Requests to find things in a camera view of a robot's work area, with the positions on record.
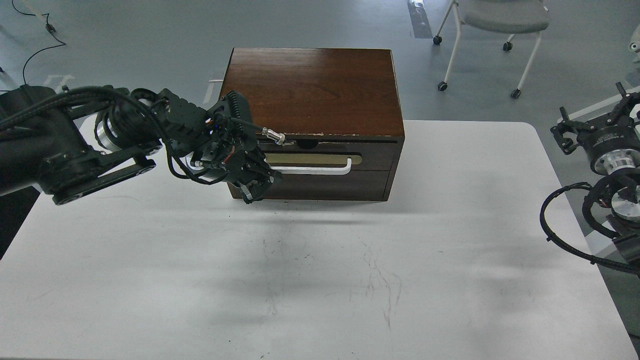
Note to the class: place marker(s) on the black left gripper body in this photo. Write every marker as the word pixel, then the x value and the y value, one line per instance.
pixel 223 137

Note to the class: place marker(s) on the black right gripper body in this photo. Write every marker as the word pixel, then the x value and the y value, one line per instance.
pixel 610 140

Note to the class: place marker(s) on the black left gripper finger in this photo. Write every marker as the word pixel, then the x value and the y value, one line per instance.
pixel 261 185
pixel 248 193

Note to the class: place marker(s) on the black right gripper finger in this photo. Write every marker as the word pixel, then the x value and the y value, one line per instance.
pixel 566 132

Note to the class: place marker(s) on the wooden drawer with white handle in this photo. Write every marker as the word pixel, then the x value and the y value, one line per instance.
pixel 330 158

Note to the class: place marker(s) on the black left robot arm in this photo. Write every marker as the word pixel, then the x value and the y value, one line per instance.
pixel 83 140

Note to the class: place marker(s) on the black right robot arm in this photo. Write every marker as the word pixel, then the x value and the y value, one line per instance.
pixel 611 206

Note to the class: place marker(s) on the dark wooden cabinet box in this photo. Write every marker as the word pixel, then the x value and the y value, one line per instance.
pixel 314 95

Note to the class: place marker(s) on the grey office chair on wheels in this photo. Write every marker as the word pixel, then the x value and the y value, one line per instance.
pixel 510 17

